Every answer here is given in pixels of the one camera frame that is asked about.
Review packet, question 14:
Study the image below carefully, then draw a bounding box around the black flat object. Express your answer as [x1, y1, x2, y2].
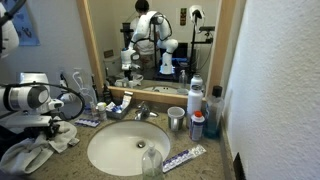
[232, 151, 248, 180]

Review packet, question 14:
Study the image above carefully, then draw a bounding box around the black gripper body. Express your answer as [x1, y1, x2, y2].
[22, 123, 60, 141]

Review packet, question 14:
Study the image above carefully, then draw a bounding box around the blue wall poster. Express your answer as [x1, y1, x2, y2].
[1, 0, 41, 47]

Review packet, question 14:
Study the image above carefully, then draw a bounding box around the white oval sink basin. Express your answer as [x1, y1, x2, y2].
[87, 119, 172, 177]

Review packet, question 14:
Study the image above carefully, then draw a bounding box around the wood framed wall mirror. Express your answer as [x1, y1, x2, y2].
[76, 0, 238, 108]

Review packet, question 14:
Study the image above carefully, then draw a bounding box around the white toothpaste tube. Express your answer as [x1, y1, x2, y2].
[119, 90, 134, 110]

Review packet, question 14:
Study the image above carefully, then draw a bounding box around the red capped spray can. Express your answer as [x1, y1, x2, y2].
[189, 110, 206, 142]

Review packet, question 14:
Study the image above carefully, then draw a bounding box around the small silver foil packet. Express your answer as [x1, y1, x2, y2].
[68, 137, 81, 147]

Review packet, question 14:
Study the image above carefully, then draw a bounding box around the clear soap dispenser bottle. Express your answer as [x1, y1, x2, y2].
[141, 142, 165, 180]

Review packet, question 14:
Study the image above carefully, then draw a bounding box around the blue mouthwash bottle black cap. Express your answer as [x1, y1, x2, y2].
[203, 85, 225, 140]

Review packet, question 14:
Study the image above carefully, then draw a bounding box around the white capped small tube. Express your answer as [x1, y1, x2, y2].
[96, 101, 108, 122]

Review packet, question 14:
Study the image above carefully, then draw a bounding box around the black mesh tray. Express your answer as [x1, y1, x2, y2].
[105, 103, 132, 120]

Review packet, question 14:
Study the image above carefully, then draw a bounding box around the white terry towel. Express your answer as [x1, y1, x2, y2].
[0, 120, 80, 176]

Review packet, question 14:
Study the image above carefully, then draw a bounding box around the small blue bottle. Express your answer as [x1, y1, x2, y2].
[83, 103, 94, 117]

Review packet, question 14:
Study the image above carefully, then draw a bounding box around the grey mug with handle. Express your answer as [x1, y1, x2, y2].
[167, 106, 186, 132]

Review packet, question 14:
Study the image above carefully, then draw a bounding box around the dark small bottle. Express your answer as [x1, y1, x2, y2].
[102, 83, 113, 105]

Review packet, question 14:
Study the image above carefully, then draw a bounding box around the tall white plastic bottle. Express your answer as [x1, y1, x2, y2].
[185, 73, 205, 129]

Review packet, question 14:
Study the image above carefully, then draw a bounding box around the chrome faucet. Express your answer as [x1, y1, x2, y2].
[134, 100, 160, 122]

